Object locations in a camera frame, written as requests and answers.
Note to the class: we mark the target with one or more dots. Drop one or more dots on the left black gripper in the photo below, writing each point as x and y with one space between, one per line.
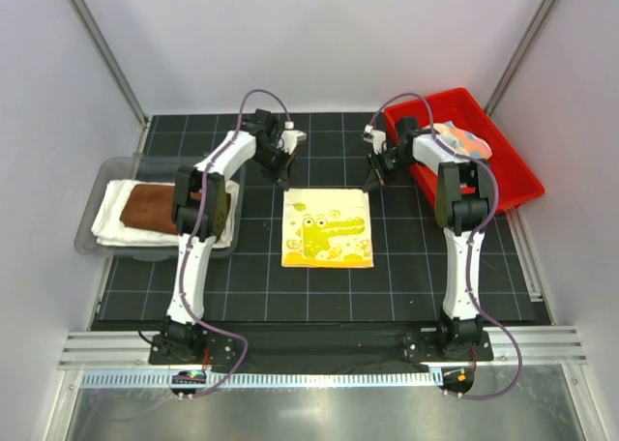
281 175

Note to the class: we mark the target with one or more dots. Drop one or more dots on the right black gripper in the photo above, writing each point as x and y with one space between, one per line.
373 180

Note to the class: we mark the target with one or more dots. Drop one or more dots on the yellow crocodile print towel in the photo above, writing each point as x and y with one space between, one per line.
326 228

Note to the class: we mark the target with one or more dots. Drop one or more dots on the patterned white cloth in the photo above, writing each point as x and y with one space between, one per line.
460 142

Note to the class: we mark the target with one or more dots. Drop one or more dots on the brown towel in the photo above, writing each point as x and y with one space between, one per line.
150 208

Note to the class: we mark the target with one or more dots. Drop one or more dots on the large white towel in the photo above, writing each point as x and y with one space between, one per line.
110 232

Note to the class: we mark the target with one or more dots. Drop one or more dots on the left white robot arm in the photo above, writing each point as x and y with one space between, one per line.
200 212

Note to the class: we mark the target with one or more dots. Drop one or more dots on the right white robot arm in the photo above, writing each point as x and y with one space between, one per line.
464 203

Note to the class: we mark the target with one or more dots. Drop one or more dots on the clear plastic tray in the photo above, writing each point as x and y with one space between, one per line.
137 167

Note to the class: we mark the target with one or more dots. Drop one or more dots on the red plastic bin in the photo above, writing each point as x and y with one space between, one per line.
517 183

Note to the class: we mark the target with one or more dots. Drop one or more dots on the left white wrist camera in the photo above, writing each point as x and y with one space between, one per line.
290 138

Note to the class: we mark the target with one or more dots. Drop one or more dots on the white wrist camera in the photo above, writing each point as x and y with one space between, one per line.
290 138
376 138

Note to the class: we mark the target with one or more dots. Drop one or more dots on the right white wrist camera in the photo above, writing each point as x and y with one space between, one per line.
376 138

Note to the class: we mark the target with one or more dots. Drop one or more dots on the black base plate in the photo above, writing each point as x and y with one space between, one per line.
315 347

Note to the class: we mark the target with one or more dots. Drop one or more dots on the slotted metal rail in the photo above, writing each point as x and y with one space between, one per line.
175 379

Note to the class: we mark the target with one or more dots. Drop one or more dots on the left aluminium frame post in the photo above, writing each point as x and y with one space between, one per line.
99 42

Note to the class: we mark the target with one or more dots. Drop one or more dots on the aluminium frame post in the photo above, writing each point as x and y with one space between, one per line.
532 32
99 42

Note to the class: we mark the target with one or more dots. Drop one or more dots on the right aluminium frame post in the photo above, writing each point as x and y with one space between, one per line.
532 32

